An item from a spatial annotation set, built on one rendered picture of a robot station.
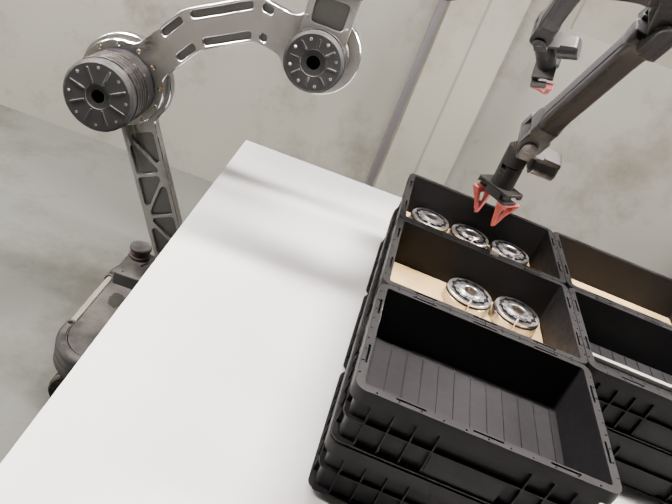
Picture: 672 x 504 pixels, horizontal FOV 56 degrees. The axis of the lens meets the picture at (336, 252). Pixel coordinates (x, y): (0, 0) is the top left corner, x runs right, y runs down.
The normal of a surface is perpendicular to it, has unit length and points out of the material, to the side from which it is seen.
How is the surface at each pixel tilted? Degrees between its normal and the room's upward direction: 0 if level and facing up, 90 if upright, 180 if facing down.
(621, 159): 90
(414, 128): 90
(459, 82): 90
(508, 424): 0
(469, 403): 0
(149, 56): 90
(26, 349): 0
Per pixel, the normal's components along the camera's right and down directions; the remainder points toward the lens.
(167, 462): 0.33, -0.82
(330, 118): -0.11, 0.47
